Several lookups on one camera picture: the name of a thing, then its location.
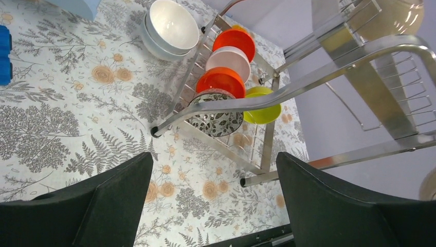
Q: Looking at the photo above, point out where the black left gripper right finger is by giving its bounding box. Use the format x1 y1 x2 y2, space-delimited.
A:
276 152 435 246

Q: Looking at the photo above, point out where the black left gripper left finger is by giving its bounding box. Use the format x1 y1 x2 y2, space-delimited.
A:
1 152 153 246

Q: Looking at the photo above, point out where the stainless steel dish rack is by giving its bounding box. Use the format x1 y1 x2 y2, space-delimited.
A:
150 0 436 188

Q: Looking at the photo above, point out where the white bowl front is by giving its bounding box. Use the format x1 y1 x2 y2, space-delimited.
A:
140 20 189 61

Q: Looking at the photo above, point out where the beige bowl with flower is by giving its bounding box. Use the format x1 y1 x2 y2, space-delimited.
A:
419 168 436 201

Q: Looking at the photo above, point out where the white pink bowl in rack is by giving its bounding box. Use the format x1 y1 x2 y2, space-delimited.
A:
205 46 251 83

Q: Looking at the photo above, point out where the lime green bowl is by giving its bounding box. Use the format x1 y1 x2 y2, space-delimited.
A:
243 86 282 125

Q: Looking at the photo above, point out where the floral table mat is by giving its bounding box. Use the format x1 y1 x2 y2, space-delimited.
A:
1 1 289 246

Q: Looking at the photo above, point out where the leopard pattern bowl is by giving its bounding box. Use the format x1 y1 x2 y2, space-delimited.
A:
187 89 243 137

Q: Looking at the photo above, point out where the orange bowl lower front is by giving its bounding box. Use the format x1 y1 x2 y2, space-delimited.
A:
195 67 246 98

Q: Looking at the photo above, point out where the orange bowl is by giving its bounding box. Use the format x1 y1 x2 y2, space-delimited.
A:
212 28 256 62
195 67 246 98

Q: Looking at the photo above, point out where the blue toy block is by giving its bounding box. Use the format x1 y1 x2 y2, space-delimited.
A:
1 25 13 86

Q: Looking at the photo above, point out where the orange bowl lower rear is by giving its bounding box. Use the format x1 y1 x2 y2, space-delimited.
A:
212 28 256 62

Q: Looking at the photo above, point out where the small yellow cup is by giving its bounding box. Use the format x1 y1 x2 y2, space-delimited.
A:
232 25 247 33

